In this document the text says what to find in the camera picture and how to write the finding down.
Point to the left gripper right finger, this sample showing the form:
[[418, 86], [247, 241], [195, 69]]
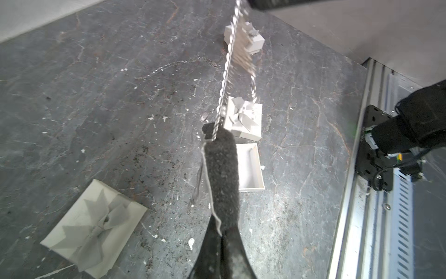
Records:
[[221, 161]]

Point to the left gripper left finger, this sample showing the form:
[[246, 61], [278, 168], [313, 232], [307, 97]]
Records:
[[207, 265]]

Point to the white box base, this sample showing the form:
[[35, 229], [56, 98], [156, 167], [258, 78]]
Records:
[[249, 168]]

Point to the white gift box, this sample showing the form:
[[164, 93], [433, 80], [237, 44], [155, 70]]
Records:
[[94, 231], [253, 40], [243, 119]]

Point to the white vent grille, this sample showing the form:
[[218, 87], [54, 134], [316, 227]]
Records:
[[401, 228]]

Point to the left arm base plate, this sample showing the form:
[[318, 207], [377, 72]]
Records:
[[383, 148]]

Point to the metal front rail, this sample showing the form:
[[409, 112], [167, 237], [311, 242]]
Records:
[[374, 237]]

